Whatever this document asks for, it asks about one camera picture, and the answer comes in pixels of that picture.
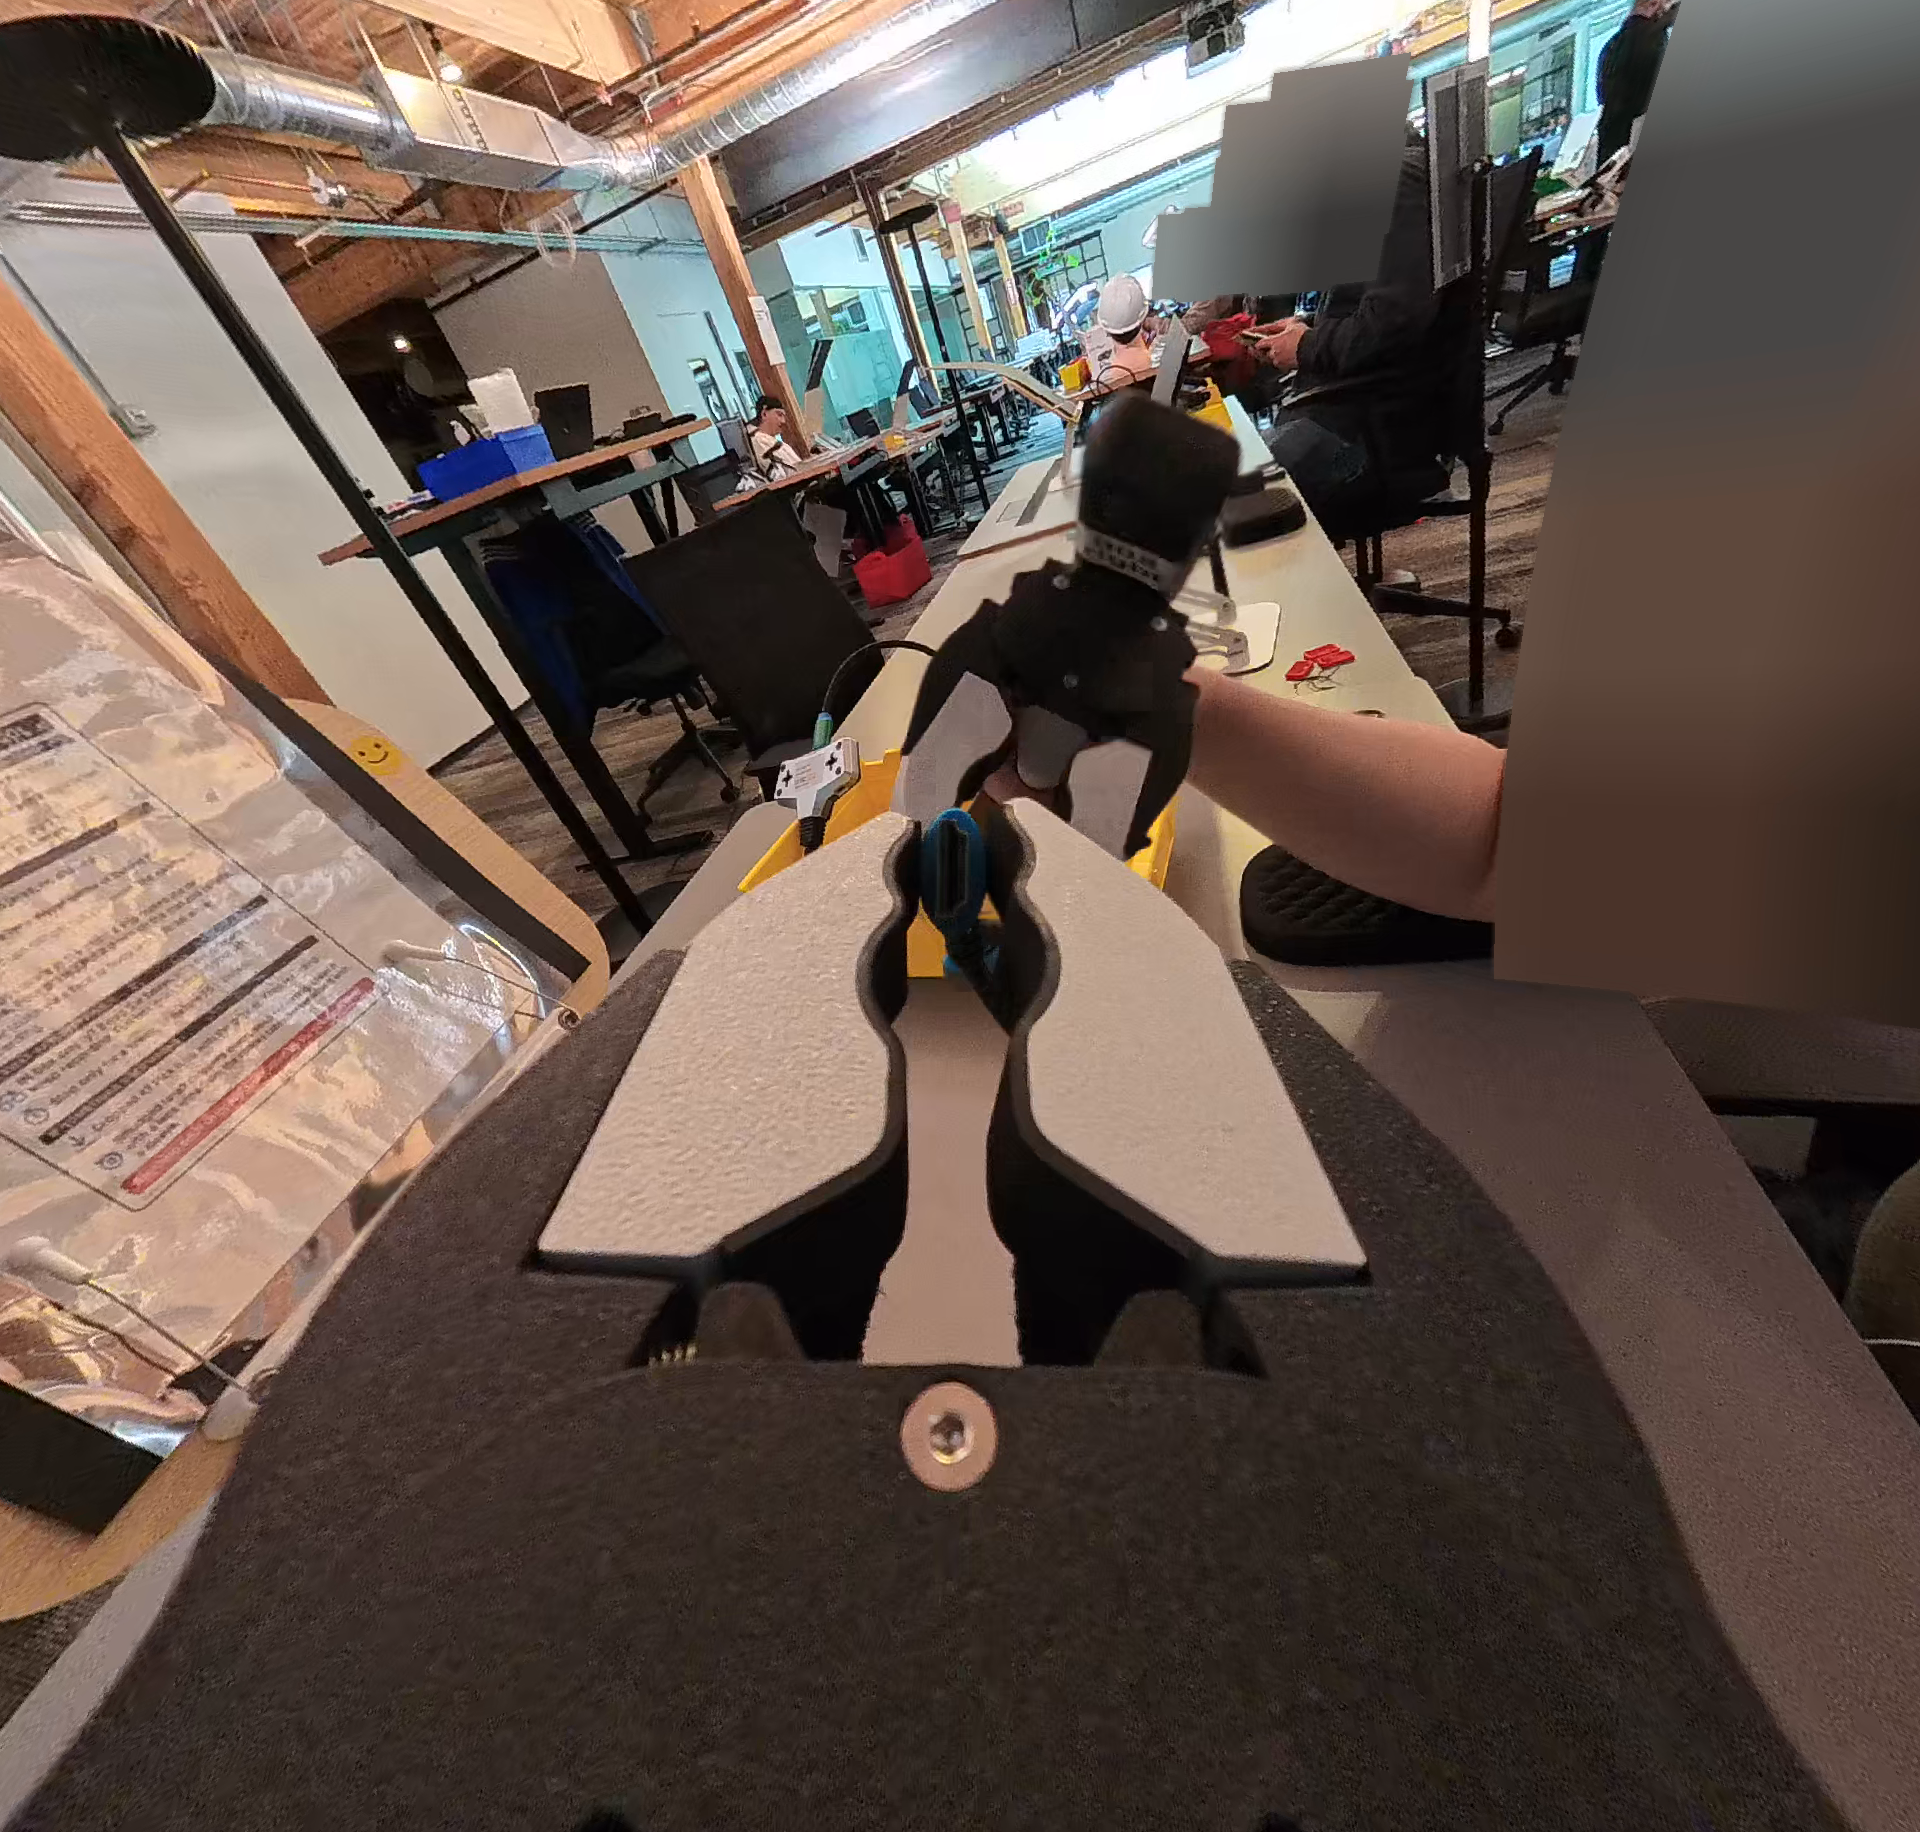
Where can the black mesh wrist rest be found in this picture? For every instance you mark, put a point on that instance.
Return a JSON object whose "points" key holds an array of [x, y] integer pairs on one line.
{"points": [[1351, 918]]}

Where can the office chair with blue jacket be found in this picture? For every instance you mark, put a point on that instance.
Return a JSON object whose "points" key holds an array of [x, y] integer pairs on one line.
{"points": [[556, 603]]}

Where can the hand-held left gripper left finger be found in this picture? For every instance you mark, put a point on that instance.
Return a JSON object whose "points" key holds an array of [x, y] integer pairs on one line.
{"points": [[735, 1068]]}

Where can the blue bin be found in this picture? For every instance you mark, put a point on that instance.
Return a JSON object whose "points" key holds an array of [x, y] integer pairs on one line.
{"points": [[487, 468]]}

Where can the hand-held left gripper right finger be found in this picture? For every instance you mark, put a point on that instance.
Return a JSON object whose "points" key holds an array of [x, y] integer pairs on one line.
{"points": [[1171, 1082]]}

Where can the person's right forearm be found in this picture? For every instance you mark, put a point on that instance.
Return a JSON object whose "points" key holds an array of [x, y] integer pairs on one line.
{"points": [[1351, 797]]}

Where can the dark laptop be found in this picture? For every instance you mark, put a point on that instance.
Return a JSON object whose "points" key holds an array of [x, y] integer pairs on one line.
{"points": [[1173, 363]]}

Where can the white hdmi adapter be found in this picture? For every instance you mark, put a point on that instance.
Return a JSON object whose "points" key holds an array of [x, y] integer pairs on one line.
{"points": [[821, 774]]}

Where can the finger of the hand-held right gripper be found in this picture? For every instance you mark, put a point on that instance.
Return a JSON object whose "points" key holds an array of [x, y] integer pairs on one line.
{"points": [[1117, 782], [960, 743]]}

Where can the white flat pad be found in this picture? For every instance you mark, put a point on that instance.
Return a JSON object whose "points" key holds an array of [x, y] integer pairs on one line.
{"points": [[1260, 632]]}

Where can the yellow plastic bin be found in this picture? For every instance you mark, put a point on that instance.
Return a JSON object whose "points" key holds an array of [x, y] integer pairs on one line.
{"points": [[877, 797], [1208, 407]]}

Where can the person's right hand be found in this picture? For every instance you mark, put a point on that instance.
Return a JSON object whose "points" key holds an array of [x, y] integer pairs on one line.
{"points": [[1013, 785]]}

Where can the silver laptop stand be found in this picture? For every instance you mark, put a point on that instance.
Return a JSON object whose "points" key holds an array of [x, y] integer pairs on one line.
{"points": [[1217, 644]]}

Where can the black office chair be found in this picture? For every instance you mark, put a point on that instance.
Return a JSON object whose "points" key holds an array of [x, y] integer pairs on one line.
{"points": [[751, 617]]}

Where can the wooden table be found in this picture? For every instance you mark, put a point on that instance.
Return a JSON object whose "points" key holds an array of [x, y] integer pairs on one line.
{"points": [[631, 454]]}

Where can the red bin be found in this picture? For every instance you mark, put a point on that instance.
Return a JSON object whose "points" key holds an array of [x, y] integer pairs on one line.
{"points": [[897, 572]]}

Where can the white hard hat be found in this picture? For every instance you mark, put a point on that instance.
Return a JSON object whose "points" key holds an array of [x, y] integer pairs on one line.
{"points": [[1121, 304]]}

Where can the black case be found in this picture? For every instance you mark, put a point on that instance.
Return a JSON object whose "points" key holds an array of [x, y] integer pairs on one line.
{"points": [[1266, 519]]}

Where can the instruction board with plastic cover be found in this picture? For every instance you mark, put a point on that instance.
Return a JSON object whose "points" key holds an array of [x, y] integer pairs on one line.
{"points": [[181, 962]]}

